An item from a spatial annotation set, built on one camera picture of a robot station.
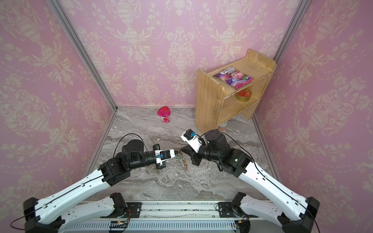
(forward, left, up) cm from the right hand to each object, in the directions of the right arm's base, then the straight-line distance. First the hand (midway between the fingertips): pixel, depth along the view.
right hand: (184, 147), depth 65 cm
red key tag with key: (-6, -1, -8) cm, 10 cm away
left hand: (-2, +3, 0) cm, 4 cm away
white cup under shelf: (+28, -26, -23) cm, 44 cm away
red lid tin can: (+39, -39, -5) cm, 56 cm away
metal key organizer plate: (-5, +2, -1) cm, 5 cm away
